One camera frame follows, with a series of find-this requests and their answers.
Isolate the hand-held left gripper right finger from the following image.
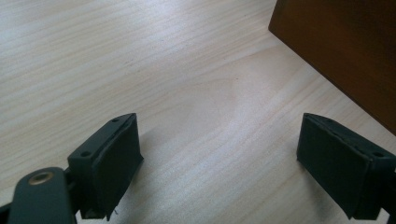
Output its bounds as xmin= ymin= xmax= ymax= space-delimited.
xmin=296 ymin=112 xmax=396 ymax=221

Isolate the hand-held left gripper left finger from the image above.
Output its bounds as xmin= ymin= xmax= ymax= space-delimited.
xmin=66 ymin=112 xmax=145 ymax=222

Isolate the dark brown wooden panel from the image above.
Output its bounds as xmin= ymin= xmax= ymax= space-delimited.
xmin=268 ymin=0 xmax=396 ymax=136

